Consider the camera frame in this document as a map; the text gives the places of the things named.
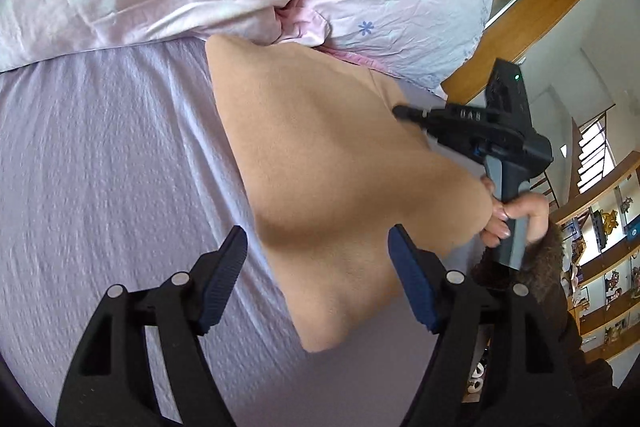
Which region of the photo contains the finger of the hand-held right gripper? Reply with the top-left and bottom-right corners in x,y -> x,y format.
392,105 -> 430,130

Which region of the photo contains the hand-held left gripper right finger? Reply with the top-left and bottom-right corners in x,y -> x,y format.
388,224 -> 586,427

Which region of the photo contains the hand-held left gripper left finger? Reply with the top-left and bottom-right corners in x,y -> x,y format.
55,225 -> 249,427

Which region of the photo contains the tan small garment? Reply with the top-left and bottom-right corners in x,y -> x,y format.
205,34 -> 496,354

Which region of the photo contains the person's right forearm brown sleeve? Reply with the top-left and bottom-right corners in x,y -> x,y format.
470,223 -> 614,427

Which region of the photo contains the person's right hand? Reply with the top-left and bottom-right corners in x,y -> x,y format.
479,176 -> 550,249

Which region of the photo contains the window with grille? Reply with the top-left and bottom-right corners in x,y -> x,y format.
570,104 -> 617,198

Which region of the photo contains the lilac bed sheet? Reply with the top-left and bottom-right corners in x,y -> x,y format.
0,36 -> 451,427

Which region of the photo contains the wooden display shelf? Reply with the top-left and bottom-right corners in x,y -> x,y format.
549,152 -> 640,364

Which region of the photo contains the wooden headboard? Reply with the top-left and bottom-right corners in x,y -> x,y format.
442,0 -> 596,106

